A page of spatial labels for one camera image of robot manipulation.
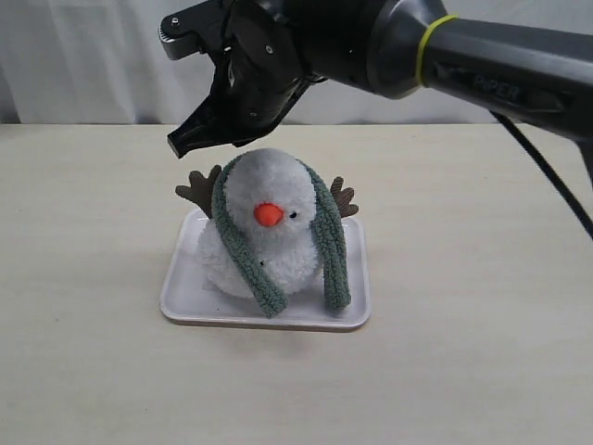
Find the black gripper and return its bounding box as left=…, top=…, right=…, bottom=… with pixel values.
left=167, top=1, right=324, bottom=159

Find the white plush snowman toy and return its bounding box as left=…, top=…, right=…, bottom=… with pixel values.
left=175, top=148, right=359, bottom=299

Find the green knitted scarf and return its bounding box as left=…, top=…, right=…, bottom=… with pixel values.
left=211, top=158, right=351, bottom=318

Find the white rectangular tray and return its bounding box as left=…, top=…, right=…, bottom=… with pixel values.
left=159, top=210, right=372, bottom=332

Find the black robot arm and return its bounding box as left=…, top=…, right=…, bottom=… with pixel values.
left=159, top=0, right=592, bottom=163

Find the white backdrop curtain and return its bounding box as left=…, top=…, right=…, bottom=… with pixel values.
left=0, top=0, right=593, bottom=126

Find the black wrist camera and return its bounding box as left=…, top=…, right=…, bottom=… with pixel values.
left=158, top=0, right=230, bottom=60

